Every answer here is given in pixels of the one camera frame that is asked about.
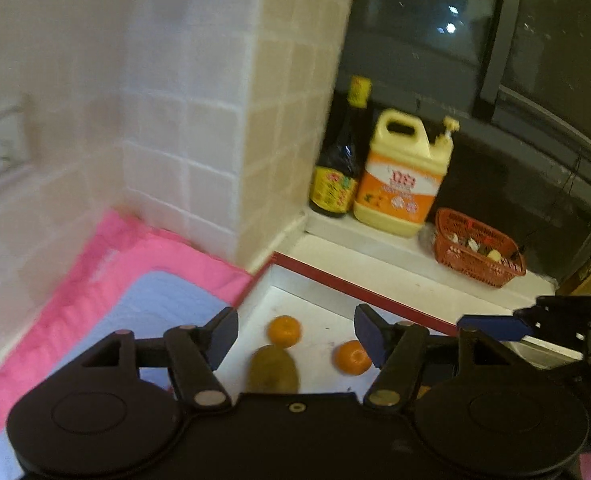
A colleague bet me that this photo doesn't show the brown kiwi fruit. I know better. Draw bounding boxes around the brown kiwi fruit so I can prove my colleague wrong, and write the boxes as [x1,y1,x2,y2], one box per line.
[246,344,300,394]

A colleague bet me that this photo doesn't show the small mandarin orange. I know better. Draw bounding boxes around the small mandarin orange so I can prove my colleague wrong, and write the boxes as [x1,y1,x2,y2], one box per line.
[266,315,302,348]

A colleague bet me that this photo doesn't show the red plastic basket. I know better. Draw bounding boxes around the red plastic basket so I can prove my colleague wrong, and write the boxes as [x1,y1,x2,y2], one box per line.
[433,208,527,288]

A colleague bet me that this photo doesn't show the red white box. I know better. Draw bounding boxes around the red white box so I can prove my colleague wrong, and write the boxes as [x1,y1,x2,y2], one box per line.
[215,250,584,401]

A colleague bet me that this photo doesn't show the pink ruffled cloth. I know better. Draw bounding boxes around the pink ruffled cloth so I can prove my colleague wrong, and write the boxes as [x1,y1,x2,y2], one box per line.
[0,208,256,470]

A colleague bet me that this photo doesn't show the dark soy sauce bottle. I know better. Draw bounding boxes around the dark soy sauce bottle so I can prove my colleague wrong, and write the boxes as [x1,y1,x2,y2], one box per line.
[309,75,371,218]

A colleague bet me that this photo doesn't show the yellow detergent jug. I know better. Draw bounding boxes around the yellow detergent jug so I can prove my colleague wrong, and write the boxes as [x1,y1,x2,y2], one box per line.
[353,108,460,238]

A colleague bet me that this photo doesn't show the white double wall socket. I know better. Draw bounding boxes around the white double wall socket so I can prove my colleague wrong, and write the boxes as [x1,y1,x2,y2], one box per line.
[0,99,32,188]

